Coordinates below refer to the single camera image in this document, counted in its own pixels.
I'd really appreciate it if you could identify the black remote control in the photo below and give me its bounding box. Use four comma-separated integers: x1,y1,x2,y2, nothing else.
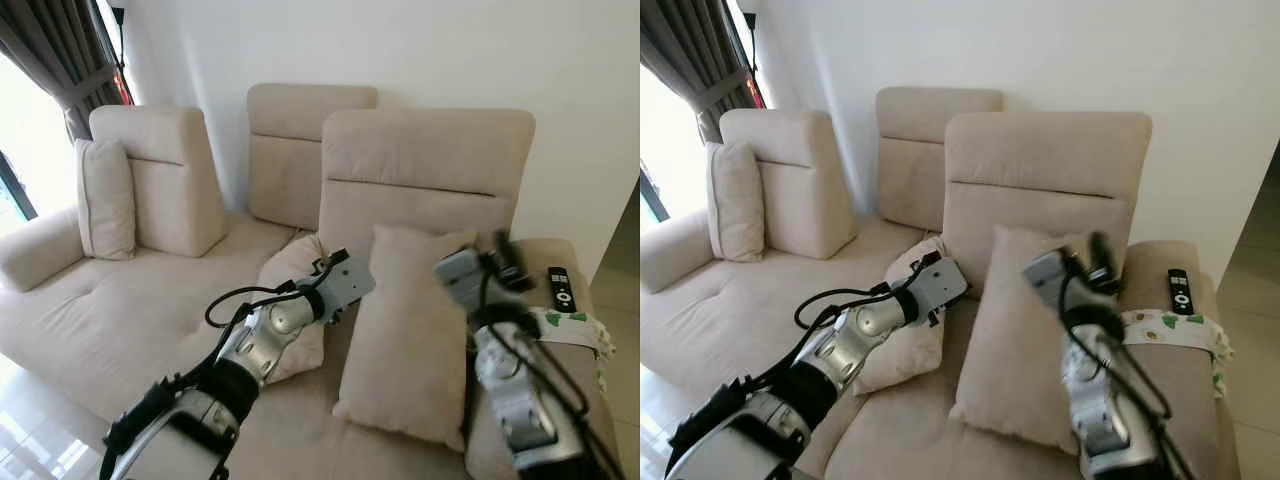
547,266,577,314
1167,268,1196,316

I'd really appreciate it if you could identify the beige square pillow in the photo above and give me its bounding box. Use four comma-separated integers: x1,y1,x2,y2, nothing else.
948,226,1101,456
850,235,946,396
255,233,331,386
333,224,481,453

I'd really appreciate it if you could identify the grey curtain tie-back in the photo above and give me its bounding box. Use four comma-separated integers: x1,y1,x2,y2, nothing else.
55,65,121,111
690,70,751,113

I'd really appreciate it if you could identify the grey curtain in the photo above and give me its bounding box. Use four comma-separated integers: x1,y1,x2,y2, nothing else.
640,0,751,141
0,0,126,141

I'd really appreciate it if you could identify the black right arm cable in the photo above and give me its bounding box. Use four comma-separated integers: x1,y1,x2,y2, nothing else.
1065,308,1196,480
470,300,626,480

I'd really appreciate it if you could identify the low beige sofa backrest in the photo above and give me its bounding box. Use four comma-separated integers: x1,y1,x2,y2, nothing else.
876,87,1004,233
247,83,379,231

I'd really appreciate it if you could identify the thin black lamp pole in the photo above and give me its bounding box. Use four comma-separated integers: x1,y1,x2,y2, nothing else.
108,5,131,101
740,10,761,106

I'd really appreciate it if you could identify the wide beige sofa backrest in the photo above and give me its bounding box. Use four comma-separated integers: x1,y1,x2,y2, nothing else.
942,111,1153,271
318,108,536,266

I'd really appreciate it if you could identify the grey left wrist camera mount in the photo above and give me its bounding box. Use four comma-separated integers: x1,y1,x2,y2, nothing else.
318,252,376,321
908,255,969,323

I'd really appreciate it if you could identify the white avocado print cloth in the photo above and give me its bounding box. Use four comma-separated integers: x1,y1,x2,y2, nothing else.
530,305,616,391
1120,308,1233,399

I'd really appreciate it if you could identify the narrow beige sofa backrest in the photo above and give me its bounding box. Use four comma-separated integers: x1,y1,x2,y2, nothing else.
90,105,228,259
718,108,858,261

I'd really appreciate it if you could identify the small upright beige pillow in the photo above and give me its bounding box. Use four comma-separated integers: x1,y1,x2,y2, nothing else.
75,138,137,261
705,141,766,263

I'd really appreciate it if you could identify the dark window frame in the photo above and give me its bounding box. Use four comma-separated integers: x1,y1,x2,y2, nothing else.
0,150,39,223
640,165,671,223

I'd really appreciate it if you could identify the beige fabric sofa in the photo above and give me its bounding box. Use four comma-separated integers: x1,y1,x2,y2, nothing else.
640,87,1241,480
0,83,616,480

